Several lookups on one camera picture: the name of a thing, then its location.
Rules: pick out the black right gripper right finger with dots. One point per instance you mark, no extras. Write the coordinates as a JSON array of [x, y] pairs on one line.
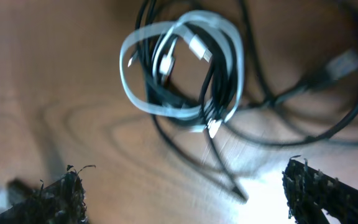
[[310, 192]]

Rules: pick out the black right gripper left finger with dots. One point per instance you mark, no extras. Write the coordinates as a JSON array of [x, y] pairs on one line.
[[62, 202]]

